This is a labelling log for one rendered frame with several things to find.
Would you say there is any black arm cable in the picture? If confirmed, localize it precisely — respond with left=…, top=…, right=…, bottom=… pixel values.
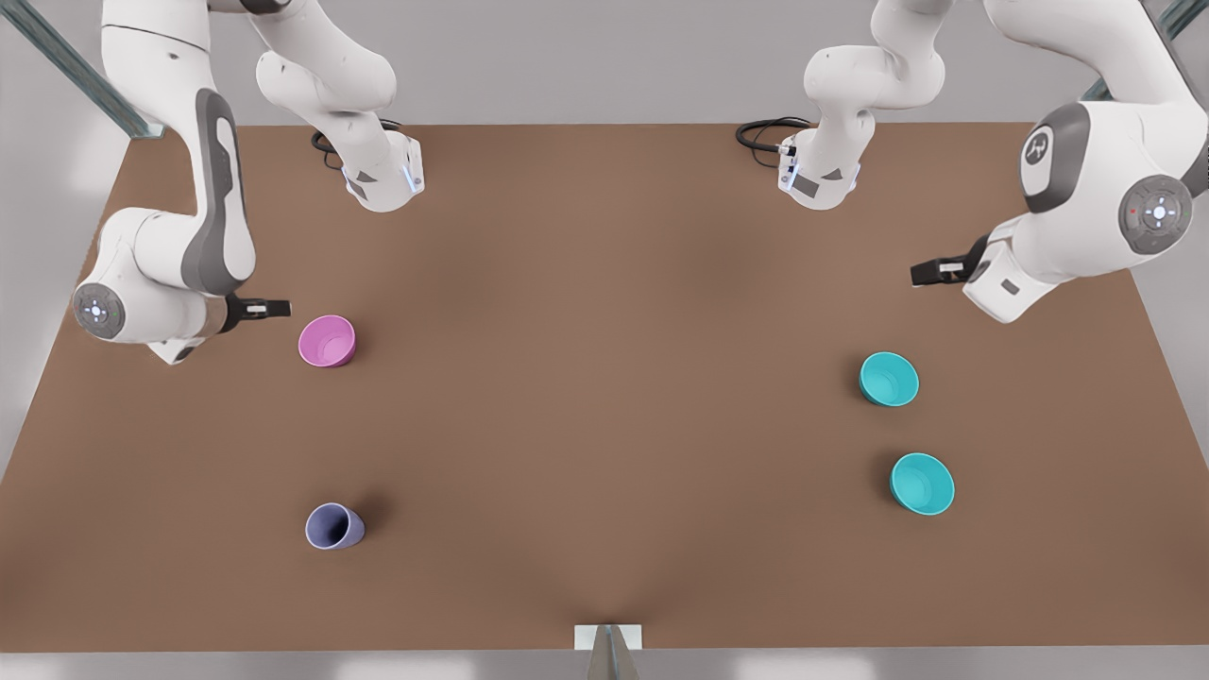
left=735, top=116, right=815, bottom=170
left=311, top=118, right=404, bottom=172

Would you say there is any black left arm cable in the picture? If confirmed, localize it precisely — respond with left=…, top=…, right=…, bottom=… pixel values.
left=735, top=116, right=815, bottom=170

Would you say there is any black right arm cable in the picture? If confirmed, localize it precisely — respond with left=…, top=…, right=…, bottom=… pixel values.
left=311, top=118, right=404, bottom=172

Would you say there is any pink bowl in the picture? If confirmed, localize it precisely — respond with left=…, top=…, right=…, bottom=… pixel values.
left=298, top=315, right=358, bottom=368

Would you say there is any lavender blue cup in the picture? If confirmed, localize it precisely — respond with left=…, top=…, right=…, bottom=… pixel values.
left=305, top=502, right=366, bottom=551

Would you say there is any teal blue bowl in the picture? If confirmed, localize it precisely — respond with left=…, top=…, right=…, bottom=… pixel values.
left=859, top=351, right=920, bottom=408
left=890, top=452, right=956, bottom=516

